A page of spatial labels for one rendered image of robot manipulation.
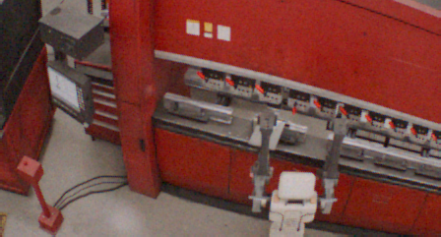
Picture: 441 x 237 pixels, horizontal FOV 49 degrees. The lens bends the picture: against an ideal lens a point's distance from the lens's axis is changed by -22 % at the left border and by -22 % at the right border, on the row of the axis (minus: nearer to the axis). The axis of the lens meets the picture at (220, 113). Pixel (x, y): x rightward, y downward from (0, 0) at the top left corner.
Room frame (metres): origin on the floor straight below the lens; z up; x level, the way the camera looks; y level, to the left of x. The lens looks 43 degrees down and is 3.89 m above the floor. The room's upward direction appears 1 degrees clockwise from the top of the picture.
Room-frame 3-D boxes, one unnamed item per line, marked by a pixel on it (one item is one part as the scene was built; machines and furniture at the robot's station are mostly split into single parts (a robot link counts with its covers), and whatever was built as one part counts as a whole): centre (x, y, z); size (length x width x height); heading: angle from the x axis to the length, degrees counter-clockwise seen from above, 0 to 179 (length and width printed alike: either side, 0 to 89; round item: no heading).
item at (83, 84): (2.87, 1.02, 1.42); 0.45 x 0.12 x 0.36; 56
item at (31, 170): (2.66, 1.52, 0.41); 0.25 x 0.20 x 0.83; 161
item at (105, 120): (3.87, 0.95, 0.50); 0.50 x 0.50 x 1.00; 71
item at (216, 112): (3.23, 0.16, 0.92); 0.50 x 0.06 x 0.10; 71
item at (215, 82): (3.18, 0.04, 1.26); 0.15 x 0.09 x 0.17; 71
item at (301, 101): (2.99, -0.52, 1.26); 0.15 x 0.09 x 0.17; 71
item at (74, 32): (2.97, 1.01, 1.53); 0.51 x 0.25 x 0.85; 56
